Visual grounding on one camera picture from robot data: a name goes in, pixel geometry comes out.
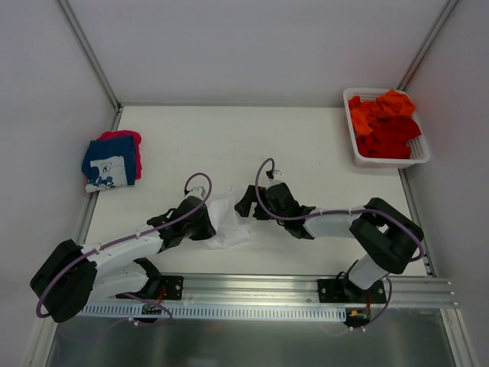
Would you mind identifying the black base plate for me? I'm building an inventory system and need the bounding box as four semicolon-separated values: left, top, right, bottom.
316;279;387;304
128;275;184;300

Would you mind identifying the white t-shirt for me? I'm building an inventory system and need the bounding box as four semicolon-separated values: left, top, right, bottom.
202;186;251;249

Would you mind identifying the aluminium frame post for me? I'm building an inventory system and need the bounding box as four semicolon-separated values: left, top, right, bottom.
397;0;460;90
56;0;121;112

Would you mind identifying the left aluminium frame post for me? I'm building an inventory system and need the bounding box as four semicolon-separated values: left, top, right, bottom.
56;0;121;112

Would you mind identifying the white slotted cable duct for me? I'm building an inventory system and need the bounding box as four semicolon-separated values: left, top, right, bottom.
79;302;347;323

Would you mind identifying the folded blue printed t-shirt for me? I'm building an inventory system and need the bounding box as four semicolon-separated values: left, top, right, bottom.
81;139;136;193

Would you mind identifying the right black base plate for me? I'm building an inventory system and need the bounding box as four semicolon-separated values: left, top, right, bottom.
316;279;387;304

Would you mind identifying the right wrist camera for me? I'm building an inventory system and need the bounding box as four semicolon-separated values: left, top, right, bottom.
266;170;286;187

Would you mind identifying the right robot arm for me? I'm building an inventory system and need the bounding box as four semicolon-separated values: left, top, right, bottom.
235;183;424;304

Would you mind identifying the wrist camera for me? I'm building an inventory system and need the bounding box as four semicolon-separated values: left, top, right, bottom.
266;170;286;187
184;186;207;200

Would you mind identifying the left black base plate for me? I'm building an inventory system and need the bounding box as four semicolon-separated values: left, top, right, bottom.
128;275;184;300

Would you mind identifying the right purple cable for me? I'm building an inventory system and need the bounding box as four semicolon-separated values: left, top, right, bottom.
254;157;426;331

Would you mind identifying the orange t-shirt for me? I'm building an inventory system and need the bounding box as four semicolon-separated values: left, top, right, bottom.
348;89;416;135

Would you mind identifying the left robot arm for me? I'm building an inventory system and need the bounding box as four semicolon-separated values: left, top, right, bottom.
30;190;216;323

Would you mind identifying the red t-shirt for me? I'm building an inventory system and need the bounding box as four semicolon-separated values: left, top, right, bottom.
356;116;422;159

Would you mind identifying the right aluminium frame post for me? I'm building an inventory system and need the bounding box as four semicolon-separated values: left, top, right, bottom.
397;0;460;90

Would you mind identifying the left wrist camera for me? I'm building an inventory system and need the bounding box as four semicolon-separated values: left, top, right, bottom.
184;186;207;200

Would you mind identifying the aluminium mounting rail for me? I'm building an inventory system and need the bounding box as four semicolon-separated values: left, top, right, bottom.
162;273;459;309

